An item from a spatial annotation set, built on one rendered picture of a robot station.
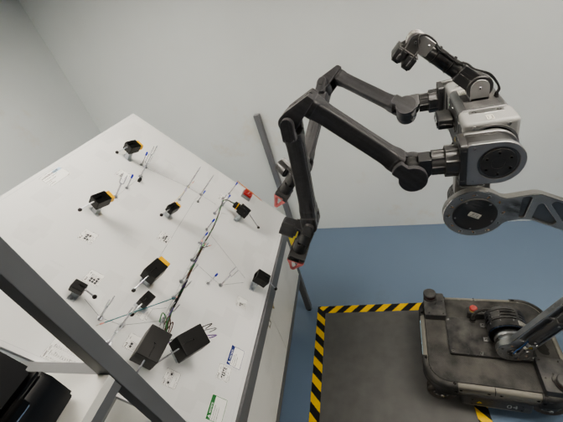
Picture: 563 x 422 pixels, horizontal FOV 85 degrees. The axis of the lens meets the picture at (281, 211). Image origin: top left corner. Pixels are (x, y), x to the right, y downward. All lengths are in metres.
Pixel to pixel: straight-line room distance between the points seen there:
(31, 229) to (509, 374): 2.06
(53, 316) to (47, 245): 0.66
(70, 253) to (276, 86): 1.86
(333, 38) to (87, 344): 2.18
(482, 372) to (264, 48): 2.35
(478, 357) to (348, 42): 2.00
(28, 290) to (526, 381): 1.89
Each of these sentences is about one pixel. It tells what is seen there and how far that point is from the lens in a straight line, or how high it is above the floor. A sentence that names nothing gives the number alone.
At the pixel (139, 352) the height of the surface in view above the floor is 1.27.
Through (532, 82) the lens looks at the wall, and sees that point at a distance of 2.61.
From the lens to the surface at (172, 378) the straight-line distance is 1.17.
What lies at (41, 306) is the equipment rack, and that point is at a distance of 0.62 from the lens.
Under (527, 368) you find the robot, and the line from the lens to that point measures 2.00.
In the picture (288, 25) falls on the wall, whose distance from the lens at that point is 2.45.
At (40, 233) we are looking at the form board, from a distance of 1.29.
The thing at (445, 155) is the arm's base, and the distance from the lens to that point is 0.95.
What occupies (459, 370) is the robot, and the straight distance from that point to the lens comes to 1.92.
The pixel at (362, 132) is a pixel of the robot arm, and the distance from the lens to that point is 0.91.
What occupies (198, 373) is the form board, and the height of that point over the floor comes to 1.01.
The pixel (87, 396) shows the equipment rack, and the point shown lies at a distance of 0.72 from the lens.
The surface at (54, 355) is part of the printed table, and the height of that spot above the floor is 1.32.
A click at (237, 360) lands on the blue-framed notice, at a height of 0.91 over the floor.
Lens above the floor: 1.92
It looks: 33 degrees down
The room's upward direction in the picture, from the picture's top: 19 degrees counter-clockwise
